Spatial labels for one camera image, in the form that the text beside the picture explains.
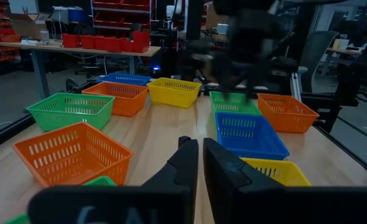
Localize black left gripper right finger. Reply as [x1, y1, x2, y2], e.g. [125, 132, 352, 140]
[202, 137, 367, 224]

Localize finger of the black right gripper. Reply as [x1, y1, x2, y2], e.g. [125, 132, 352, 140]
[215, 58, 239, 95]
[243, 61, 261, 101]

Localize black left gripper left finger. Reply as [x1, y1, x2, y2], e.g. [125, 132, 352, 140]
[27, 135, 200, 224]

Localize green plastic slotted basket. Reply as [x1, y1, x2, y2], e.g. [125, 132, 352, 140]
[209, 91, 262, 116]
[2, 175, 118, 224]
[26, 92, 116, 132]

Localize blue plastic slotted basket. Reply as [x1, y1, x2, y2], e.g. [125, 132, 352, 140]
[214, 111, 290, 161]
[96, 73, 152, 87]

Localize orange plastic slotted basket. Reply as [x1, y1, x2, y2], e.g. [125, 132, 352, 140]
[12, 121, 134, 188]
[257, 93, 320, 134]
[81, 81, 149, 118]

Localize yellow plastic slotted basket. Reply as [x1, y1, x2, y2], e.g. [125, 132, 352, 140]
[146, 77, 203, 109]
[240, 157, 312, 187]

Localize metal shelf rack red bins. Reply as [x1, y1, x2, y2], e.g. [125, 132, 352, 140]
[90, 0, 157, 31]

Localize grey office chair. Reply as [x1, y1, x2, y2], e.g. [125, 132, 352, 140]
[296, 30, 341, 94]

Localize wooden work table grey legs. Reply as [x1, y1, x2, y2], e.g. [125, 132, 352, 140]
[0, 39, 162, 100]

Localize red plastic storage bin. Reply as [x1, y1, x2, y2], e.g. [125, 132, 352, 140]
[93, 35, 124, 52]
[79, 34, 97, 50]
[62, 33, 80, 49]
[132, 30, 151, 54]
[121, 37, 135, 53]

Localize white plastic cup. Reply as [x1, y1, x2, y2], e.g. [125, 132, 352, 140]
[39, 29, 50, 45]

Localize brown cardboard box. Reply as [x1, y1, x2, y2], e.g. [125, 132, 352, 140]
[10, 12, 50, 39]

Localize black aluminium table frame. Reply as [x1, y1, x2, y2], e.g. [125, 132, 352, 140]
[0, 73, 367, 184]

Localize white floor cable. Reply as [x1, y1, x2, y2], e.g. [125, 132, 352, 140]
[0, 120, 14, 133]

